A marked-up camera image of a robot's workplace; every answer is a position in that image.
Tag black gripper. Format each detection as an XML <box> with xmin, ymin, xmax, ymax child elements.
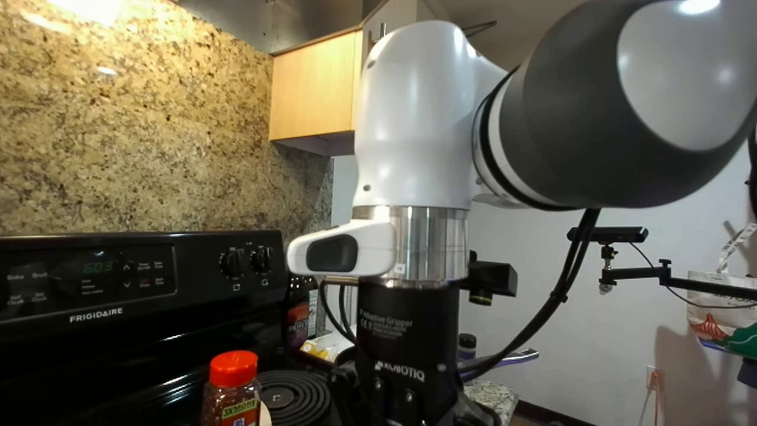
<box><xmin>334</xmin><ymin>280</ymin><xmax>499</xmax><ymax>426</ymax></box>

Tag dark grey cooking pot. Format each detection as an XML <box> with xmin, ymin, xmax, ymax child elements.
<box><xmin>458</xmin><ymin>348</ymin><xmax>539</xmax><ymax>384</ymax></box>

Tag wooden spoon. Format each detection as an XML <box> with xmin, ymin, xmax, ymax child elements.
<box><xmin>257</xmin><ymin>402</ymin><xmax>273</xmax><ymax>426</ymax></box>

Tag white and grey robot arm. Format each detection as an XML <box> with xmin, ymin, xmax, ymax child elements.
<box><xmin>286</xmin><ymin>0</ymin><xmax>757</xmax><ymax>426</ymax></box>

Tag black capped seasoning jar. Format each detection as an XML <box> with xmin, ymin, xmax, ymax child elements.
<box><xmin>456</xmin><ymin>335</ymin><xmax>478</xmax><ymax>359</ymax></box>

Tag white plastic bag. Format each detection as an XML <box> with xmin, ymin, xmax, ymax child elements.
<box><xmin>300</xmin><ymin>331</ymin><xmax>351</xmax><ymax>365</ymax></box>

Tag dark vinegar bottle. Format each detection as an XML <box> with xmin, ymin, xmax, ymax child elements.
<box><xmin>286</xmin><ymin>274</ymin><xmax>309</xmax><ymax>351</ymax></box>

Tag red capped spice jar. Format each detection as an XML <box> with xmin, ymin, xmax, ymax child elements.
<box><xmin>201</xmin><ymin>351</ymin><xmax>260</xmax><ymax>426</ymax></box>

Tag wooden upper cabinet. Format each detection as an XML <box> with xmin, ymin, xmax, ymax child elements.
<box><xmin>270</xmin><ymin>29</ymin><xmax>364</xmax><ymax>157</ymax></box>

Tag black electric stove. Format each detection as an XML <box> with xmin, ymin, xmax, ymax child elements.
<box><xmin>0</xmin><ymin>230</ymin><xmax>338</xmax><ymax>426</ymax></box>

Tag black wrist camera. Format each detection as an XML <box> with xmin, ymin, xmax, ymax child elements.
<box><xmin>464</xmin><ymin>253</ymin><xmax>519</xmax><ymax>305</ymax></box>

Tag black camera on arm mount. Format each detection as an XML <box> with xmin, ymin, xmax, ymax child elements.
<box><xmin>566</xmin><ymin>225</ymin><xmax>757</xmax><ymax>303</ymax></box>

